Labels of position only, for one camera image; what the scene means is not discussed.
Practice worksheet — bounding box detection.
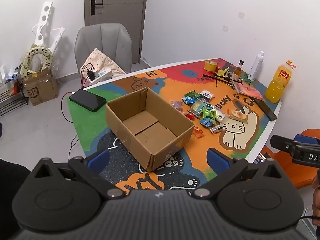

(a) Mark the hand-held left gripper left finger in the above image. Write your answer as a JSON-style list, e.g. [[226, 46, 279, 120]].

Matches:
[[31, 149, 127, 201]]

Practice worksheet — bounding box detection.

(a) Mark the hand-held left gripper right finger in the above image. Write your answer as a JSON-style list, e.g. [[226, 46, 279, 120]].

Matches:
[[191, 148, 288, 200]]

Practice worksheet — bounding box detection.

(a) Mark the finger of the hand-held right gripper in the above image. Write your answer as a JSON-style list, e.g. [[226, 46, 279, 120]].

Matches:
[[294, 133, 320, 146], [270, 134, 300, 153]]

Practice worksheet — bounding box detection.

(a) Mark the white long snack packet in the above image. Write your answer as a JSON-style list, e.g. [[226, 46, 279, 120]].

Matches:
[[215, 109, 227, 123]]

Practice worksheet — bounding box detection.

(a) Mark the cream pastry snack packet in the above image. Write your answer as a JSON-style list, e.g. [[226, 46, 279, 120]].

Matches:
[[228, 109, 248, 124]]

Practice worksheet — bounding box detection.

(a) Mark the clear cracker snack packet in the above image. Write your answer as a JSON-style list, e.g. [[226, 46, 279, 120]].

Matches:
[[192, 101, 208, 118]]

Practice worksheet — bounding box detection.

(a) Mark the brown cardboard box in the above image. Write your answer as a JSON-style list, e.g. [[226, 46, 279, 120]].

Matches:
[[105, 87, 195, 172]]

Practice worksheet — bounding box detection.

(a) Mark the person's right hand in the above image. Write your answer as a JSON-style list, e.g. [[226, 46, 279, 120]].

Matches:
[[311, 177, 320, 227]]

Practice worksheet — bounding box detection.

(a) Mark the orange chair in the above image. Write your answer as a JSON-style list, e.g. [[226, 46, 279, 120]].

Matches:
[[259, 129, 320, 189]]

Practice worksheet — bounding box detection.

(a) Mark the black remote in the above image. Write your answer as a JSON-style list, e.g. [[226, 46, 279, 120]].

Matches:
[[254, 99, 278, 121]]

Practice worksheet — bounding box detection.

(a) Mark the orange juice bottle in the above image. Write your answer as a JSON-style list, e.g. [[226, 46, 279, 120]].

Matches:
[[265, 60, 295, 104]]

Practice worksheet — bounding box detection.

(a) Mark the red booklet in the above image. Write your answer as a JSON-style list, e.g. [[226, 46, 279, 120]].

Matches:
[[233, 82, 266, 102]]

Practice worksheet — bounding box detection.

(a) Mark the dark green smartphone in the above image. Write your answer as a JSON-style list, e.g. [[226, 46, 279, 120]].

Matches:
[[69, 89, 107, 112]]

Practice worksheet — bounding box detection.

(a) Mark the white spray bottle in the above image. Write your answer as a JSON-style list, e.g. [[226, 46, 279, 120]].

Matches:
[[247, 50, 265, 81]]

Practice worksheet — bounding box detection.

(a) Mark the long black rod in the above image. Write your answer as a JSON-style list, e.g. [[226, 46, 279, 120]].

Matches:
[[202, 73, 243, 86]]

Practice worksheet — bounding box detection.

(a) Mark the small amber glass bottle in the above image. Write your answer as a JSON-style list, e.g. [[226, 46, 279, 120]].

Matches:
[[231, 60, 244, 82]]

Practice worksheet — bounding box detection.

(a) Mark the colourful cartoon table mat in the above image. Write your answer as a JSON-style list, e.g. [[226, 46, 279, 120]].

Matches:
[[66, 58, 282, 198]]

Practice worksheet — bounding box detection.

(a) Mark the white power strip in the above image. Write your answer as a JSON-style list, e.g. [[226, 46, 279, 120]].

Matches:
[[86, 69, 113, 82]]

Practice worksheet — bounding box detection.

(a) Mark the yellow clip toy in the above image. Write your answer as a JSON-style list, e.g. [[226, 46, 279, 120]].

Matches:
[[217, 67, 231, 78]]

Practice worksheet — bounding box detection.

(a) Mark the person's dark clothing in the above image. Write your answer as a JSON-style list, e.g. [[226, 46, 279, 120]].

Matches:
[[0, 158, 32, 240]]

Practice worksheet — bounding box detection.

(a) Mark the taped logo cardboard box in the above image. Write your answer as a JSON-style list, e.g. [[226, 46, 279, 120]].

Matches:
[[21, 68, 59, 107]]

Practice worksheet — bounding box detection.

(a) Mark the yellow tape roll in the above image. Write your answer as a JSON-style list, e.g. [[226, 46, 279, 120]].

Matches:
[[203, 60, 218, 73]]

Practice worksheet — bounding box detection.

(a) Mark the dotted beige cushion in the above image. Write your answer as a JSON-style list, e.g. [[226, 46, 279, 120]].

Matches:
[[80, 47, 127, 81]]

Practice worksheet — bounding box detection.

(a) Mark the black shoe rack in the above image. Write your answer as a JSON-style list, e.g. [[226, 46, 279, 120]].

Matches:
[[0, 79, 29, 117]]

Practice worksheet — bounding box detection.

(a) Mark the panda print neck pillow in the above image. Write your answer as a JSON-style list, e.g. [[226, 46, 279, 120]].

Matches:
[[20, 43, 54, 77]]

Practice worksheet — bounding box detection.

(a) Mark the grey chair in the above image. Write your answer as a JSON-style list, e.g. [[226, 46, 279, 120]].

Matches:
[[74, 23, 133, 88]]

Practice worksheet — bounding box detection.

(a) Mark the white blue plastic bag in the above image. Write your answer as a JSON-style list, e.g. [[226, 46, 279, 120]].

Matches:
[[3, 67, 21, 83]]

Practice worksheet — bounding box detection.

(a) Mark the white holed rack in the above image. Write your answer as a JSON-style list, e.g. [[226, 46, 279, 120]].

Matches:
[[32, 2, 66, 53]]

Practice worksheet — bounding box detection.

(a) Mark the grey door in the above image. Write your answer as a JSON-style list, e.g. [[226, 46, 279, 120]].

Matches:
[[84, 0, 149, 64]]

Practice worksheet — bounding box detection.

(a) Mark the black cable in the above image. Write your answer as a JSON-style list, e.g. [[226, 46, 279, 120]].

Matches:
[[299, 214, 320, 222]]

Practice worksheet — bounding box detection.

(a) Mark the black door handle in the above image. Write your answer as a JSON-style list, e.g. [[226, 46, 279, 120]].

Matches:
[[90, 0, 104, 16]]

